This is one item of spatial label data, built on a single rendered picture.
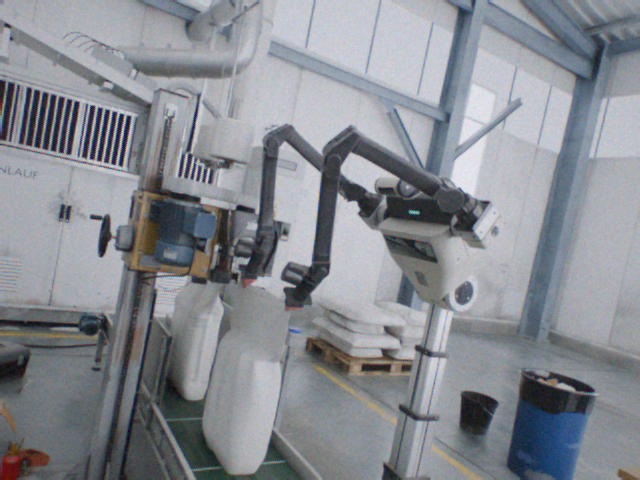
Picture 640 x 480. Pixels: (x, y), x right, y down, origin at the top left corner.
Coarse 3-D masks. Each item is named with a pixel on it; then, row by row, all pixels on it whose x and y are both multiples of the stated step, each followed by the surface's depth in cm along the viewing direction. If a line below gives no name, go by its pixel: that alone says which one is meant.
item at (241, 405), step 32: (256, 288) 202; (256, 320) 193; (288, 320) 175; (224, 352) 198; (256, 352) 185; (224, 384) 190; (256, 384) 178; (224, 416) 187; (256, 416) 179; (224, 448) 184; (256, 448) 181
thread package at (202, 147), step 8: (200, 128) 216; (208, 128) 214; (200, 136) 215; (208, 136) 214; (200, 144) 214; (208, 144) 214; (200, 152) 214; (208, 152) 213; (208, 160) 218; (216, 160) 215
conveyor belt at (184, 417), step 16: (112, 320) 357; (160, 320) 383; (176, 400) 239; (192, 400) 242; (176, 416) 221; (192, 416) 225; (176, 432) 206; (192, 432) 209; (192, 448) 196; (208, 448) 198; (272, 448) 209; (192, 464) 184; (208, 464) 186; (272, 464) 196; (288, 464) 198
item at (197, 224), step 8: (184, 216) 183; (192, 216) 181; (200, 216) 181; (208, 216) 184; (216, 216) 187; (184, 224) 183; (192, 224) 181; (200, 224) 182; (208, 224) 185; (184, 232) 183; (192, 232) 180; (200, 232) 182; (208, 232) 186; (192, 240) 186
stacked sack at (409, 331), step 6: (408, 324) 524; (384, 330) 524; (390, 330) 515; (396, 330) 509; (402, 330) 504; (408, 330) 503; (414, 330) 509; (420, 330) 514; (396, 336) 509; (402, 336) 501; (408, 336) 504; (414, 336) 508; (420, 336) 513
